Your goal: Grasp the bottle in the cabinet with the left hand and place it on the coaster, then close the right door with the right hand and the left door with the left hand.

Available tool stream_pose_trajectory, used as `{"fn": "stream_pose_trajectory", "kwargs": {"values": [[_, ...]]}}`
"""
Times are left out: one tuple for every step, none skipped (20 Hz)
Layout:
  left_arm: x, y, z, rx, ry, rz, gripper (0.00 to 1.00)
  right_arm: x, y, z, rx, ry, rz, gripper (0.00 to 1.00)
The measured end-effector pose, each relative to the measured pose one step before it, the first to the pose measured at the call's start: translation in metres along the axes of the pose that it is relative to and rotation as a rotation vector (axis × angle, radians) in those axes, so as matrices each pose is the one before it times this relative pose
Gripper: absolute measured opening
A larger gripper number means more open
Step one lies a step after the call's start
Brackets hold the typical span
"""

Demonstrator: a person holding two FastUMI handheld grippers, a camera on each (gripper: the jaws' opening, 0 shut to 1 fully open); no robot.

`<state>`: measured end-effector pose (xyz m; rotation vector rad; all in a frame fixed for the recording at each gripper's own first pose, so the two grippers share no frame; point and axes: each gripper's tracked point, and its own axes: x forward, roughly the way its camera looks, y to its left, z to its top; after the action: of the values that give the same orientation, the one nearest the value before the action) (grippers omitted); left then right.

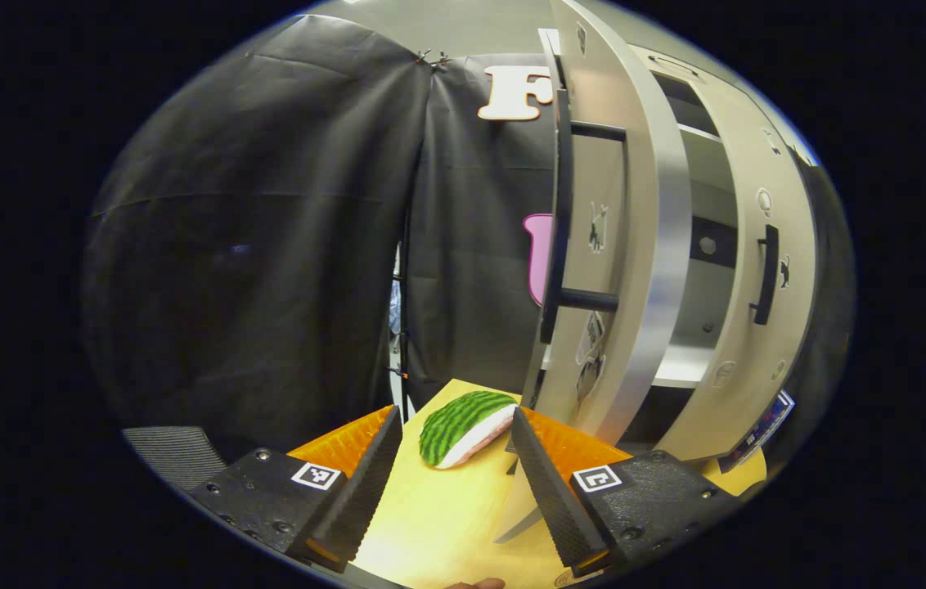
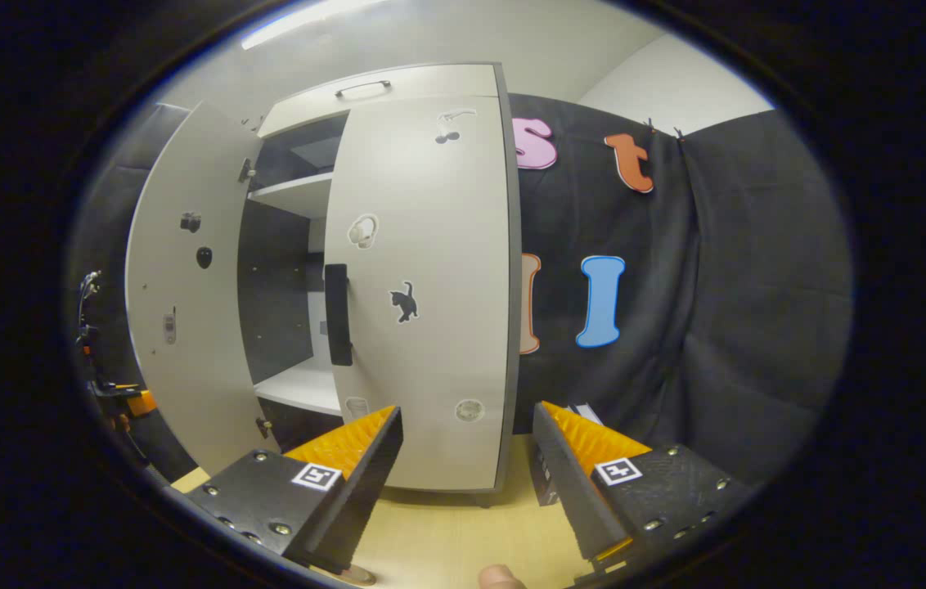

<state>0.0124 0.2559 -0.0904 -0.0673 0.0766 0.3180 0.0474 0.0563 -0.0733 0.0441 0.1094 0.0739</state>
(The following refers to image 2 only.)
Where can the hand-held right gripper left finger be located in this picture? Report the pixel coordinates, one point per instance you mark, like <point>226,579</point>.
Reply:
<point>365,483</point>

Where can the black backdrop cloth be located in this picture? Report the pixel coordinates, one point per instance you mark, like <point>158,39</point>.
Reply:
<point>716,311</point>

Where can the grey book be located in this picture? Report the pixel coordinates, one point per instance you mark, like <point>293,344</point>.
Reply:
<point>586,413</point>

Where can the white door with camera sticker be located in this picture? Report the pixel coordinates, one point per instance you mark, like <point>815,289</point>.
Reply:
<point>201,352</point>

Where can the dark book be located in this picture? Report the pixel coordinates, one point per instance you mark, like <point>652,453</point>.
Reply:
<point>545,483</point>

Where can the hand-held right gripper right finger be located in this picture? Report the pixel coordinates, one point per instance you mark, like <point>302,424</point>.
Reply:
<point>573,483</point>

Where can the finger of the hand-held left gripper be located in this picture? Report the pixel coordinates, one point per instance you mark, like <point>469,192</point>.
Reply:
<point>140,403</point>

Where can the round wooden coaster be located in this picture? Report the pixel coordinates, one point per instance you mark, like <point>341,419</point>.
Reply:
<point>358,575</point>

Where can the white door with cat sticker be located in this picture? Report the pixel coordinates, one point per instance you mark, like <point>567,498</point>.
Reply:
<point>430,245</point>

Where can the black metal stand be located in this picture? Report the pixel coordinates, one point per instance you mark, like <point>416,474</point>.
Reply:
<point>87,286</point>

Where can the white cabinet with shelves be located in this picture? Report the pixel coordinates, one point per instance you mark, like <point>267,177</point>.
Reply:
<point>295,196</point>

